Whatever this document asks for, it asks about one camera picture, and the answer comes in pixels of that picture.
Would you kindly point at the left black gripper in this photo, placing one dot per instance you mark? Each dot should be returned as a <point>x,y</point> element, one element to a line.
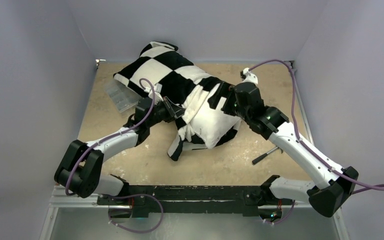
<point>176,110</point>

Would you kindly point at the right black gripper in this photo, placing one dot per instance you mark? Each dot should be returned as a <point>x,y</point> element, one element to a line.
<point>229,104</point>

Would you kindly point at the white pillow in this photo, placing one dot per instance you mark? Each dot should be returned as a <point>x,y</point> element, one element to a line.
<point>205,127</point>

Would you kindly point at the black white checkered pillowcase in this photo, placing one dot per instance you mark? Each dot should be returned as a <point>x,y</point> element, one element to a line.
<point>161,62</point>

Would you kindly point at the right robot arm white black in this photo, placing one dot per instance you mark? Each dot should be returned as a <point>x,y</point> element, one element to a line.
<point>330,185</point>

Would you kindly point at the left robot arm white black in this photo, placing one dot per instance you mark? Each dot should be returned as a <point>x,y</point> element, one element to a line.
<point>80,170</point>

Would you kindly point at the clear plastic organizer box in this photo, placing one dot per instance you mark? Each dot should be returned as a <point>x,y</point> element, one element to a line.
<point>122,97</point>

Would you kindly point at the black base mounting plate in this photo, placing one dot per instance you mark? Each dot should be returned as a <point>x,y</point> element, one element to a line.
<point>246,200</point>

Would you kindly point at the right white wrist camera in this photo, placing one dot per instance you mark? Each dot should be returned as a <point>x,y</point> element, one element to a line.
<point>248,77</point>

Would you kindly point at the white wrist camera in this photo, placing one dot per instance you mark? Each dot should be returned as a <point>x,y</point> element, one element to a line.
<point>156,92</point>
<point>248,77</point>

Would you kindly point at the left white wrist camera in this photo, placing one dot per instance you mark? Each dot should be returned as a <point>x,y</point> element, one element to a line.
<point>156,92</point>

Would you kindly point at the black handled hammer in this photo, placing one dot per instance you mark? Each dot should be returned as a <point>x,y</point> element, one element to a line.
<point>264,155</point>

